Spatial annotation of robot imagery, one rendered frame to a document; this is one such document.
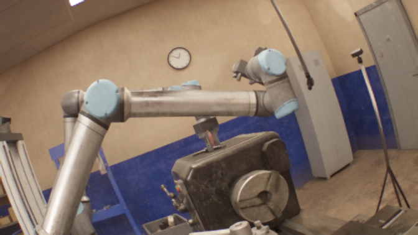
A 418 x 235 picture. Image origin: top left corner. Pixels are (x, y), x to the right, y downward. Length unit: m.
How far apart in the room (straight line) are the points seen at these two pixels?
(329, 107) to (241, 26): 1.77
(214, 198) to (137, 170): 3.31
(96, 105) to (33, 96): 4.33
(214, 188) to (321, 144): 3.53
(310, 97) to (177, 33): 2.04
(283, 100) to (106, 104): 0.54
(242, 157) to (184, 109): 0.65
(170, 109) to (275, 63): 0.36
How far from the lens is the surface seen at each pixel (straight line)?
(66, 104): 1.79
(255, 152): 1.84
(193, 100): 1.24
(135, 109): 1.22
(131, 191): 5.08
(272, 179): 1.64
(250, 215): 1.65
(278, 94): 1.19
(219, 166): 1.79
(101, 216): 4.64
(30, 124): 5.32
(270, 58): 1.19
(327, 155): 5.26
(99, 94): 1.06
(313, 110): 5.15
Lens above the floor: 1.52
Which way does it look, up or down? 1 degrees down
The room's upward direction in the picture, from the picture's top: 21 degrees counter-clockwise
